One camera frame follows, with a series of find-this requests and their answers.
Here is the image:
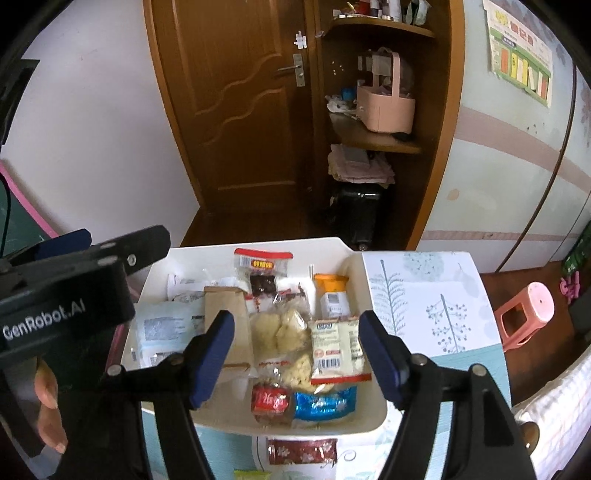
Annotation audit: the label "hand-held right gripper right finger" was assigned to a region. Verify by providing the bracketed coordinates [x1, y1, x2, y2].
[358, 310, 539, 480]

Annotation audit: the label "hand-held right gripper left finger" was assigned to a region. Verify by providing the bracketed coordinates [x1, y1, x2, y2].
[46, 310, 236, 480]

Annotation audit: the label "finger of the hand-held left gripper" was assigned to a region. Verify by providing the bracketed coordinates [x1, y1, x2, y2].
[0, 228, 93, 274]
[90, 224, 171, 278]

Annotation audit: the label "light blue packet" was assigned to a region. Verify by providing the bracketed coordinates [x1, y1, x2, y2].
[129, 302, 206, 370]

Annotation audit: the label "white plastic bin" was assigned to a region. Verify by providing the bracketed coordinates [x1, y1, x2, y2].
[121, 237, 389, 437]

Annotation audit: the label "pale rice cracker packet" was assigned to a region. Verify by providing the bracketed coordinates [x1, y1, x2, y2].
[249, 307, 312, 361]

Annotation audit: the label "dark cake packet red label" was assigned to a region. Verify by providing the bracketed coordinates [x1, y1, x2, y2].
[233, 248, 295, 301]

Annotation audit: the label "orange and grey snack packet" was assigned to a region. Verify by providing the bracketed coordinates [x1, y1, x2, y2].
[313, 273, 352, 320]

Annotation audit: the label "person's left hand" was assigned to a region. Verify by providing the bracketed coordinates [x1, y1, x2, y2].
[33, 357, 70, 455]

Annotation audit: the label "cream packet with barcode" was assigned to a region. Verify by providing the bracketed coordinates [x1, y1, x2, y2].
[308, 316, 372, 386]

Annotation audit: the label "brown paper packet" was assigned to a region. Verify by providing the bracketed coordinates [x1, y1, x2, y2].
[203, 286, 254, 377]

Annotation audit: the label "floral printed tablecloth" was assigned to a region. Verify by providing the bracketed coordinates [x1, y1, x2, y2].
[139, 250, 513, 480]

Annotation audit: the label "white crumpled packet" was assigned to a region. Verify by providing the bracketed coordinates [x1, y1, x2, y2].
[166, 272, 241, 305]

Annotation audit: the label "shiny blue packet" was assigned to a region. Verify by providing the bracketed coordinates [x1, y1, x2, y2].
[293, 385, 358, 423]

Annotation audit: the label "red candy packet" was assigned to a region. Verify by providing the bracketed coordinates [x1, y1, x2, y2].
[250, 384, 293, 418]

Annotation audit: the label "dark red snowflake packet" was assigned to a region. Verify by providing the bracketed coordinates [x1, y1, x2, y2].
[267, 438, 339, 466]

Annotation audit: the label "pink plastic stool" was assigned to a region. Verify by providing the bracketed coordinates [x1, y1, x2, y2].
[493, 281, 556, 354]

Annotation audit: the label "wooden door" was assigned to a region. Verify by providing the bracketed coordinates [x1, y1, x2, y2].
[143, 0, 319, 217]

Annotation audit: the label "folded pink cloths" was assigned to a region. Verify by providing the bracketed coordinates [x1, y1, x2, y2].
[328, 144, 397, 185]

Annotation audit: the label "white striped cloth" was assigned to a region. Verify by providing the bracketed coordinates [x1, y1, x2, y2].
[512, 344, 591, 476]

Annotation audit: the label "green bag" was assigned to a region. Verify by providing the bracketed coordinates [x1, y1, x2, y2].
[561, 226, 591, 278]

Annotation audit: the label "pink basket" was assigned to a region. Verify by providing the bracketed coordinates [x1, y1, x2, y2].
[355, 47, 416, 134]

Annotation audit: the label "row of toiletry bottles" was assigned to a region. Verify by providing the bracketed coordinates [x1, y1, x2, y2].
[342, 0, 432, 26]

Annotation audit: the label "metal door handle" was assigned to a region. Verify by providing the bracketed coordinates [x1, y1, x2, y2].
[276, 53, 306, 88]

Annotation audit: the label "wall poster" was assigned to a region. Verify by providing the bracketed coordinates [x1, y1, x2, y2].
[482, 0, 555, 108]

